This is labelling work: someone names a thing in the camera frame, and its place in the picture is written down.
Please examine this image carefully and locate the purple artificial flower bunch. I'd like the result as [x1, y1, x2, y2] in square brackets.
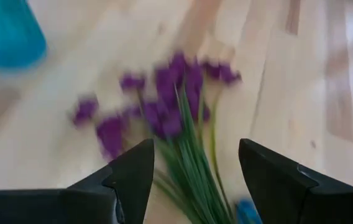
[70, 50, 243, 224]

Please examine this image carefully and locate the blue glass vase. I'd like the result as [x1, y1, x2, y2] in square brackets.
[0, 0, 48, 72]

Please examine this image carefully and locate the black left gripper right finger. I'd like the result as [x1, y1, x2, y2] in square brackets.
[237, 138, 353, 224]

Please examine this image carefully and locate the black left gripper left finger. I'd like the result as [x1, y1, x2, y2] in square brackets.
[0, 138, 155, 224]

